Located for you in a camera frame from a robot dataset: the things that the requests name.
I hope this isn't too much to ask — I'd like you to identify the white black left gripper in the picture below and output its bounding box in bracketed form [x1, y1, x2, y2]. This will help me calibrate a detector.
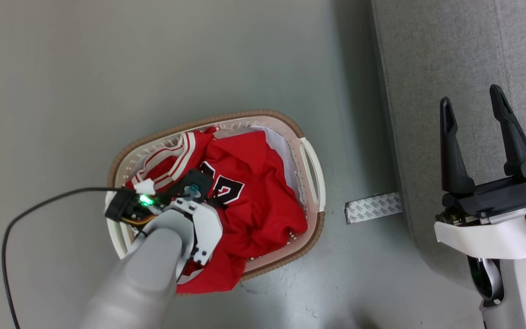
[156, 169, 224, 267]

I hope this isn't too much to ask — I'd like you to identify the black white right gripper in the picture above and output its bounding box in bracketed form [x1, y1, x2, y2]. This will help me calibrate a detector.
[434, 85, 526, 260]

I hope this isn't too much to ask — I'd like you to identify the red basketball jersey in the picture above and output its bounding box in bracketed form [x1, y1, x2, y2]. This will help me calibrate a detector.
[125, 129, 308, 294]

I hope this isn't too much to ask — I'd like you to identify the white laundry basket brown rim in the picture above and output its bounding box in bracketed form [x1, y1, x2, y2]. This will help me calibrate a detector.
[105, 109, 326, 281]

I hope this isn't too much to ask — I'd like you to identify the grey fabric sofa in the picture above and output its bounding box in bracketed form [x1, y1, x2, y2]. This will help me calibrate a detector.
[371, 0, 526, 293]

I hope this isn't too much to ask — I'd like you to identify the silver tape strip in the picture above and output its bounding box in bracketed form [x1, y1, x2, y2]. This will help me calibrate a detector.
[344, 191, 403, 225]

